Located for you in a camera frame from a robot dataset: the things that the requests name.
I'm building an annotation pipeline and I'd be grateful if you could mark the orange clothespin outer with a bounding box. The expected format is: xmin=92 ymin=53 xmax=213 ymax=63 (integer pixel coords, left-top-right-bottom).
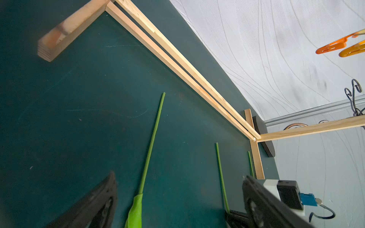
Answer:
xmin=316 ymin=29 xmax=365 ymax=55

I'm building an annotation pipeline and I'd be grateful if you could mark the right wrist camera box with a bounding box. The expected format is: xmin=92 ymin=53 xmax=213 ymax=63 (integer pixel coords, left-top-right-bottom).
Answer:
xmin=263 ymin=179 xmax=318 ymax=217

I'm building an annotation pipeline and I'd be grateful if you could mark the yellow-orange clothespin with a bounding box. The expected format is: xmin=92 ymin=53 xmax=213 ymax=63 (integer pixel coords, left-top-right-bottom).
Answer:
xmin=339 ymin=40 xmax=365 ymax=58

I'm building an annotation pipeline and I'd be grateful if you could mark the dark stand with copper rod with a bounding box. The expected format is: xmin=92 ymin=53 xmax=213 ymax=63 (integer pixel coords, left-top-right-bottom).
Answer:
xmin=252 ymin=115 xmax=309 ymax=158

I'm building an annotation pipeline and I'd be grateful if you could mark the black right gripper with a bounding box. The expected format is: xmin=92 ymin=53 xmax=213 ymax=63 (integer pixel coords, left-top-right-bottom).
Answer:
xmin=225 ymin=211 xmax=249 ymax=228

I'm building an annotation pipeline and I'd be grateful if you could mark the orange artificial tulip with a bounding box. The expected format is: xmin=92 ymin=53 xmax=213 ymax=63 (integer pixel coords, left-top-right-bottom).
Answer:
xmin=125 ymin=92 xmax=166 ymax=228

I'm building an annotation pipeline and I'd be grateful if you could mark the wooden clothes rack frame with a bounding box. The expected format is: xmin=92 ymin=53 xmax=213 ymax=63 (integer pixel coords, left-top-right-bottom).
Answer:
xmin=37 ymin=1 xmax=365 ymax=180

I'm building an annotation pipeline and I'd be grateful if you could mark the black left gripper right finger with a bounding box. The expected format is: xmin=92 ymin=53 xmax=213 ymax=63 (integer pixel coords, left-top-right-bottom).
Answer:
xmin=242 ymin=176 xmax=313 ymax=228

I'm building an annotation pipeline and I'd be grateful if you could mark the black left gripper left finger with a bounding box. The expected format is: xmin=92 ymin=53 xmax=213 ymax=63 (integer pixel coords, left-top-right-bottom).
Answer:
xmin=46 ymin=171 xmax=117 ymax=228

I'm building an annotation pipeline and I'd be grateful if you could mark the blue artificial tulip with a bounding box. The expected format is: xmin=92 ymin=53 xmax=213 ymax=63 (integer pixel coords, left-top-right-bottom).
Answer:
xmin=215 ymin=142 xmax=231 ymax=214

